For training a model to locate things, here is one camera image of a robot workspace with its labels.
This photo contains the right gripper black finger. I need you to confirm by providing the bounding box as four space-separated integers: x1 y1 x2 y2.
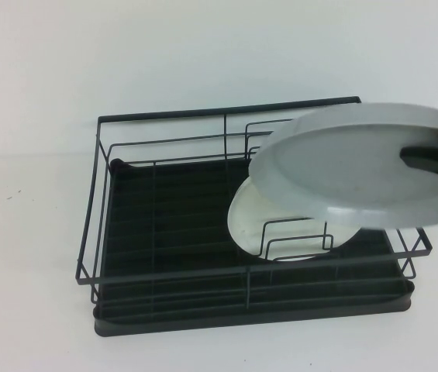
399 144 438 172

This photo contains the grey round plate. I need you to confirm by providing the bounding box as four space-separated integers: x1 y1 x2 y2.
247 102 438 230

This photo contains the white round plate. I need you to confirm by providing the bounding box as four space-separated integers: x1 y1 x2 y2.
227 176 364 263

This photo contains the black plastic drip tray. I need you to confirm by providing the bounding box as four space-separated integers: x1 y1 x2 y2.
92 157 416 349

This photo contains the black wire dish rack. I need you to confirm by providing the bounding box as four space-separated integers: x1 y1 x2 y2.
74 96 433 305

